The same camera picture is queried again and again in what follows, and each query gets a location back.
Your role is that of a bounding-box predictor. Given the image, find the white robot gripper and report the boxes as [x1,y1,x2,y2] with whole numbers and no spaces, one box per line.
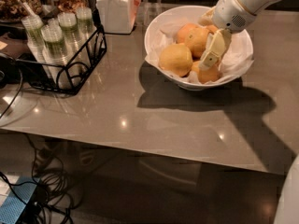
[198,0,256,70]

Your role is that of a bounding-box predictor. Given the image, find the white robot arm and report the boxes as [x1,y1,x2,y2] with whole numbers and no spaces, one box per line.
[198,0,282,70]

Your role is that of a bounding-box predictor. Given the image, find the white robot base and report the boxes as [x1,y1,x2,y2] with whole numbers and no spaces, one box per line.
[274,155,299,224]

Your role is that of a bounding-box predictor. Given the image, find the back right orange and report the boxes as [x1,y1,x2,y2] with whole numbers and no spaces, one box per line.
[206,25,218,34]

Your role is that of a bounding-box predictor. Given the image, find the orange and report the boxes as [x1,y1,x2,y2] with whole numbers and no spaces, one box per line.
[206,25,218,34]
[192,60,221,84]
[158,44,192,77]
[184,27,209,58]

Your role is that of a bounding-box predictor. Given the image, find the centre top orange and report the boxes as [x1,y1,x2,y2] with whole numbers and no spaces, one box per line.
[184,27,209,58]

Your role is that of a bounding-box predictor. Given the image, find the white paper bowl liner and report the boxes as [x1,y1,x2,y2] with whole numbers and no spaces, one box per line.
[145,10,255,86]

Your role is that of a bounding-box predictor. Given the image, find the white ceramic bowl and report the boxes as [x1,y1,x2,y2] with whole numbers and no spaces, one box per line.
[143,5,254,91]

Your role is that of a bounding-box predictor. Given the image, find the front right orange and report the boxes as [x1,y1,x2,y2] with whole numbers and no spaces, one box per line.
[192,60,221,84]

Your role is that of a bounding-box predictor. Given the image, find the front left orange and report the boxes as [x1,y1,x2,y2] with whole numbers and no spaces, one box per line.
[158,44,192,77]

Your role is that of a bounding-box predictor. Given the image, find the bowl of nuts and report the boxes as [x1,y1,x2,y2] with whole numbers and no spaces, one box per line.
[0,0,42,22]

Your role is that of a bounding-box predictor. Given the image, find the white lidded jar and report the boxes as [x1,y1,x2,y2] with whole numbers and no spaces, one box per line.
[96,0,135,35]

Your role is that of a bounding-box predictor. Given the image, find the plastic cup stack right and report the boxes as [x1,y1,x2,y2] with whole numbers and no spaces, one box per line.
[76,7,94,35]

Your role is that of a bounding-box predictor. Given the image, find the plastic cup stack back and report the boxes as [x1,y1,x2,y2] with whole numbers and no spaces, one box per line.
[57,12,81,46]

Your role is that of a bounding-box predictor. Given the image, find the plastic cup stack centre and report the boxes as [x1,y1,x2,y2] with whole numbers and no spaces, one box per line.
[41,25,71,79]

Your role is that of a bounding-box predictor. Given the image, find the blue box on floor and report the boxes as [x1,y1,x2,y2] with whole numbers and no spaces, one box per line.
[0,175,39,224]

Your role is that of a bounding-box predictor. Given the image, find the black wire basket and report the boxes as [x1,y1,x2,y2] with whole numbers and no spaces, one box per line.
[17,17,107,94]

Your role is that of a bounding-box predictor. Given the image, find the black cables on floor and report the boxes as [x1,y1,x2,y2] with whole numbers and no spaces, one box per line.
[0,133,85,224]

